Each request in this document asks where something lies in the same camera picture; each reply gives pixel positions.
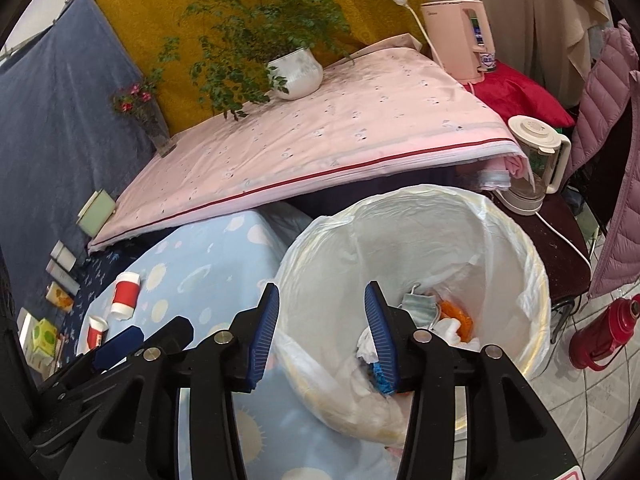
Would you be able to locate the yellow floral cup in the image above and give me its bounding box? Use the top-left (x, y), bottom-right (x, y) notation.
top-left (45, 282), bottom-right (76, 315)

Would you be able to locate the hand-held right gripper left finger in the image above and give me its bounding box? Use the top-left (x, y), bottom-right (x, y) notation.
top-left (60, 282), bottom-right (281, 480)

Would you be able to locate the tall white canister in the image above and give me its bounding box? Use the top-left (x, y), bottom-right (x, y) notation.
top-left (46, 258), bottom-right (81, 296)

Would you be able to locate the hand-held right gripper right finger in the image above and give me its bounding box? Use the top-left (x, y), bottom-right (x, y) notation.
top-left (363, 280), bottom-right (586, 480)

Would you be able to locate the red cushion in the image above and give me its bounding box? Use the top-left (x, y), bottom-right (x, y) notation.
top-left (470, 62), bottom-right (576, 128)

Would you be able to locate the grey blue hanging cloth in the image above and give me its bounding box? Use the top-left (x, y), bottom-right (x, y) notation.
top-left (0, 0), bottom-right (156, 321)

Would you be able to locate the pink blanket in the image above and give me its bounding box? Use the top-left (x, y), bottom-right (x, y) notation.
top-left (87, 34), bottom-right (533, 253)

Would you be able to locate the white blender jug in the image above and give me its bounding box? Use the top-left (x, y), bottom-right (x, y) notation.
top-left (492, 115), bottom-right (572, 216)

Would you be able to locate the orange plastic bag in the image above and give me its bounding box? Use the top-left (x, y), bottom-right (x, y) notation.
top-left (439, 300), bottom-right (475, 343)

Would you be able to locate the dark brown side table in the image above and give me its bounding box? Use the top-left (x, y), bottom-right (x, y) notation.
top-left (490, 190), bottom-right (593, 346)

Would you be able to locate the pale green box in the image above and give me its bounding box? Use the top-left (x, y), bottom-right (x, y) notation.
top-left (77, 189), bottom-right (117, 237)

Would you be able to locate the white lined trash bin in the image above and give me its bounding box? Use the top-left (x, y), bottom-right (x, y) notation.
top-left (274, 185), bottom-right (553, 448)

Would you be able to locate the grey blue face mask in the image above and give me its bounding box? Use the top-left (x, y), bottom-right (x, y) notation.
top-left (400, 285), bottom-right (443, 331)

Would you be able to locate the glass flower vase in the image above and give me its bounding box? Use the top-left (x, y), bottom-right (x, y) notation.
top-left (111, 80), bottom-right (177, 157)

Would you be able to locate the beige hanging cloth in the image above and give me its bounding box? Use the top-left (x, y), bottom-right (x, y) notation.
top-left (415, 0), bottom-right (613, 111)

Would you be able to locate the pink puffer jacket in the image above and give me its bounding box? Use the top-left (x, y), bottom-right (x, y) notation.
top-left (565, 20), bottom-right (640, 301)

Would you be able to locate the red and white paper cup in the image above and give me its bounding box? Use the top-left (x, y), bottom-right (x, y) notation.
top-left (87, 316), bottom-right (109, 351)
top-left (111, 272), bottom-right (141, 318)

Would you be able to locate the white cloth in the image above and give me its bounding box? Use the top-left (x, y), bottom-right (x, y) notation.
top-left (439, 321), bottom-right (483, 355)

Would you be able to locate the mustard yellow hanging cloth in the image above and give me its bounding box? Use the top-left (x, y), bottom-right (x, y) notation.
top-left (87, 0), bottom-right (431, 133)

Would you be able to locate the green carton box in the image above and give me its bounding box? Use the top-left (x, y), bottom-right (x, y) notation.
top-left (30, 317), bottom-right (60, 376)

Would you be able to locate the green plant in white pot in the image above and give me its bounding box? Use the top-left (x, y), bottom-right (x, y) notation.
top-left (150, 0), bottom-right (361, 121)

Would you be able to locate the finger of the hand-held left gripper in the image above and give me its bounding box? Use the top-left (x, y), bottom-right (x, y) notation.
top-left (142, 315), bottom-right (196, 357)
top-left (90, 325), bottom-right (146, 373)

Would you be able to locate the blue patterned wrapper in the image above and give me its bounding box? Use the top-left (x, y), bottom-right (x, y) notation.
top-left (369, 360), bottom-right (399, 397)

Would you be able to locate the white appliance cable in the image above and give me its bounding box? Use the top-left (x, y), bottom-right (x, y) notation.
top-left (535, 210), bottom-right (593, 346)

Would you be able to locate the pink electric kettle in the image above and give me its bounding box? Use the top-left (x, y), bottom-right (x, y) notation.
top-left (420, 0), bottom-right (487, 85)

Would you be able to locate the red thermos flask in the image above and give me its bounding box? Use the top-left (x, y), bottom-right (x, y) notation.
top-left (568, 294), bottom-right (640, 372)

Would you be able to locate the white tissue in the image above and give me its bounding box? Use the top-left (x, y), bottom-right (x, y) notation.
top-left (356, 329), bottom-right (383, 363)

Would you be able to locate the short white canister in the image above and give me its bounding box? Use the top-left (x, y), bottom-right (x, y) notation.
top-left (51, 241), bottom-right (77, 271)

